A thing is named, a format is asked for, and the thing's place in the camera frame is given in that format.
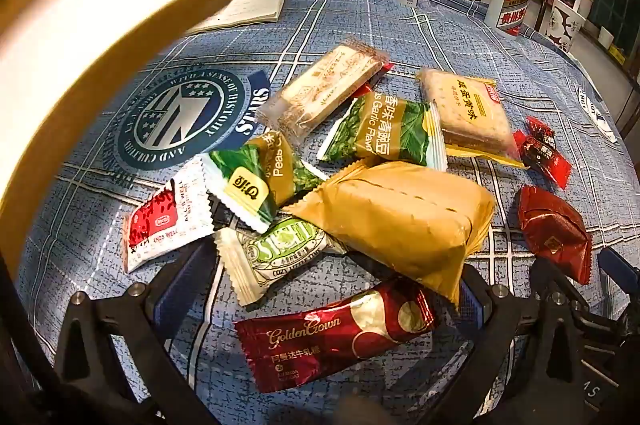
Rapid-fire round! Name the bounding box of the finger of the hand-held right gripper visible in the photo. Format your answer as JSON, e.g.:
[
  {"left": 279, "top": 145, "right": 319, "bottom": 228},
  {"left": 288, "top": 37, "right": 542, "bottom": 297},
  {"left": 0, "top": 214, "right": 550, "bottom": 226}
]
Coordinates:
[
  {"left": 529, "top": 255, "right": 593, "bottom": 313},
  {"left": 595, "top": 247, "right": 640, "bottom": 306}
]

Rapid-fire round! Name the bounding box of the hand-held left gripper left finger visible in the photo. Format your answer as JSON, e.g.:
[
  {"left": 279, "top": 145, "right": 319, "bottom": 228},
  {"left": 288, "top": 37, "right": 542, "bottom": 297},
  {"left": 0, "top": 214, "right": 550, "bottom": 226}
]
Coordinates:
[{"left": 52, "top": 241, "right": 221, "bottom": 425}]

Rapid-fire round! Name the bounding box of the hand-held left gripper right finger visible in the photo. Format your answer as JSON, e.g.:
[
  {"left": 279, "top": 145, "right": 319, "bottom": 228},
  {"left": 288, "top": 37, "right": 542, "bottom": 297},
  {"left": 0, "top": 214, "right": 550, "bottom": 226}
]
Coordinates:
[{"left": 457, "top": 272, "right": 576, "bottom": 425}]

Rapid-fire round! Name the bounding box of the dark red snack packet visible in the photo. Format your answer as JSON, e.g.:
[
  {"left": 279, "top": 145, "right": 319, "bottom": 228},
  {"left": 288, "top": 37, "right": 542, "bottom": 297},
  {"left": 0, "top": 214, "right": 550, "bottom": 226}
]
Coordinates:
[{"left": 517, "top": 185, "right": 593, "bottom": 286}]

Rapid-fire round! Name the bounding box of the red white snack packet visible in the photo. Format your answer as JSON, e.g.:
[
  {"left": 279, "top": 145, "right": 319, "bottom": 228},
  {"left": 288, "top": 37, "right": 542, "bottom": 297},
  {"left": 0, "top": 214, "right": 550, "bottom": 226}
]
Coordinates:
[{"left": 125, "top": 158, "right": 226, "bottom": 275}]

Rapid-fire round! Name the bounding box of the cream green snack packet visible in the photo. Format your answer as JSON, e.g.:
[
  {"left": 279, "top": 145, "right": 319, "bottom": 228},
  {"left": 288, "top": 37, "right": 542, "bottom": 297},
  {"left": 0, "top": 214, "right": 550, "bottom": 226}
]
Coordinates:
[{"left": 214, "top": 217, "right": 351, "bottom": 306}]

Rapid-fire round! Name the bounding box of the large gold snack packet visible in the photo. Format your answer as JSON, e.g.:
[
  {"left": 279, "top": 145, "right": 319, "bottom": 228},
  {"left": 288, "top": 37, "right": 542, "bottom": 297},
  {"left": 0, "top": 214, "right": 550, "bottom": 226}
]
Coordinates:
[{"left": 281, "top": 160, "right": 496, "bottom": 308}]

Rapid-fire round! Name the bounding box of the small red black candy packet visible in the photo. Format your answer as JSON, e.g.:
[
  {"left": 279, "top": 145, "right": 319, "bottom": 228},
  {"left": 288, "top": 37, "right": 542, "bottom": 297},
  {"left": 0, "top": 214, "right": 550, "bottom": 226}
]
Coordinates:
[
  {"left": 524, "top": 115, "right": 557, "bottom": 147},
  {"left": 515, "top": 139, "right": 573, "bottom": 189}
]

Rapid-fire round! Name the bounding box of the green pea snack packet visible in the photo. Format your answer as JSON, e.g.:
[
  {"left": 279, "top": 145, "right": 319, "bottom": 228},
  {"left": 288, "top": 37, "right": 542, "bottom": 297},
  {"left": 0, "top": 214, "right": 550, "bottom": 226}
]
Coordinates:
[
  {"left": 201, "top": 131, "right": 328, "bottom": 233},
  {"left": 317, "top": 92, "right": 448, "bottom": 171}
]

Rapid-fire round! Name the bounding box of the long red gold candy packet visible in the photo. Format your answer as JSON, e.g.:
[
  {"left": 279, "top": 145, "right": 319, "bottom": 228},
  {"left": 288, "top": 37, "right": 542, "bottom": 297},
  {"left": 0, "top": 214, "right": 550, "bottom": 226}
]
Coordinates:
[{"left": 234, "top": 277, "right": 438, "bottom": 393}]

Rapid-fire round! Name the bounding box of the gold-rimmed white tray box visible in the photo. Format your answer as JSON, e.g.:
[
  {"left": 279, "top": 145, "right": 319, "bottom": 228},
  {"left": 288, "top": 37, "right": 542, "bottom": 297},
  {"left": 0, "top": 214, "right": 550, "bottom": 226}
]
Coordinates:
[{"left": 0, "top": 0, "right": 251, "bottom": 266}]

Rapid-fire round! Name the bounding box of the yellow cracker packet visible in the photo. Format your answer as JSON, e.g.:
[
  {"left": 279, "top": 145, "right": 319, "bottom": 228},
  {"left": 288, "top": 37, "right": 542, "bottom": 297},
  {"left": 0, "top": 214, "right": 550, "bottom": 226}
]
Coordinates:
[{"left": 416, "top": 68, "right": 526, "bottom": 168}]

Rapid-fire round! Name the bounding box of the tiny red candy wrapper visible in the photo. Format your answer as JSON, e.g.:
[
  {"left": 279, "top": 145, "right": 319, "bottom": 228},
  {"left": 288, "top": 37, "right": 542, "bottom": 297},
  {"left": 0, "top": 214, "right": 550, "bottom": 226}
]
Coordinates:
[{"left": 367, "top": 61, "right": 396, "bottom": 88}]

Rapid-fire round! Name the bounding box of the clear-wrapped nougat cracker packet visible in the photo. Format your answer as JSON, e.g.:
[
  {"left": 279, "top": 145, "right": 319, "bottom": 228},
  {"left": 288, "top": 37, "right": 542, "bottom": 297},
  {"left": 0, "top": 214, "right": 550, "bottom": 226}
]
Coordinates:
[{"left": 260, "top": 38, "right": 391, "bottom": 141}]

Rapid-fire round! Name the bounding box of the open white notebook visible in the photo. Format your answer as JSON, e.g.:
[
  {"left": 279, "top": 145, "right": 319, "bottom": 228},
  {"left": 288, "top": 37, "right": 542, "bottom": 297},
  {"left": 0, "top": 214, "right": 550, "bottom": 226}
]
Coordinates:
[{"left": 185, "top": 0, "right": 288, "bottom": 35}]

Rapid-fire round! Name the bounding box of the blue plaid printed tablecloth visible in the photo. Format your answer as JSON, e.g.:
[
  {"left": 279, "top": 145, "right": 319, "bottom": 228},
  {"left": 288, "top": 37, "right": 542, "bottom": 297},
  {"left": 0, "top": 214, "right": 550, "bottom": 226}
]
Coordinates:
[{"left": 15, "top": 0, "right": 640, "bottom": 425}]

